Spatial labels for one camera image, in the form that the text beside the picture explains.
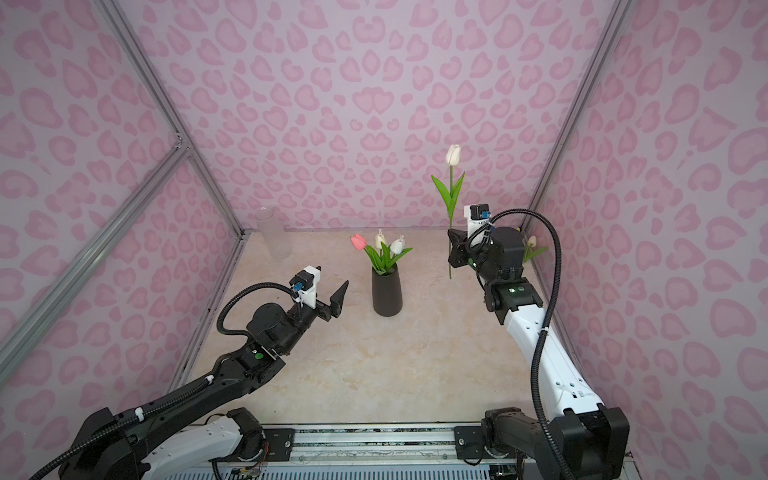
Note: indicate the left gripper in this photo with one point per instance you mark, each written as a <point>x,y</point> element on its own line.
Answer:
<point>335,307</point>

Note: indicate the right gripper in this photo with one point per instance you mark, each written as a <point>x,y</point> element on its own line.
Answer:
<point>458,239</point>

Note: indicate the dark grey vase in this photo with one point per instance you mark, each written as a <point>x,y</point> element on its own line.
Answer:
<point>386,290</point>

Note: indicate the pink tulip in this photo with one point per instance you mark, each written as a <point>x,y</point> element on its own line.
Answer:
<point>361,244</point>

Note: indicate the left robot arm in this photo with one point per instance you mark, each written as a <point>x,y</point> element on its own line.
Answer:
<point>120,446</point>

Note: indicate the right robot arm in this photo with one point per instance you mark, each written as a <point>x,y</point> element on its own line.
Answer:
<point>572,434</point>

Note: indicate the clear plastic cup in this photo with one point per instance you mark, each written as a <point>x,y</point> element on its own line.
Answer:
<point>271,228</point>

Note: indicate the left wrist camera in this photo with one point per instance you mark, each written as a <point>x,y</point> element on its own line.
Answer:
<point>304,286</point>

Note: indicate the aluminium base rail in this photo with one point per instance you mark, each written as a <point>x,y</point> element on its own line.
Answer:
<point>337,451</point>

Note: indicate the aluminium corner post right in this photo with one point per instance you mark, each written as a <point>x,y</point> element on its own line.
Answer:
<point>620,15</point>

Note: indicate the aluminium frame left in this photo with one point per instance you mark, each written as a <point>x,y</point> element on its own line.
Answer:
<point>38,321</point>

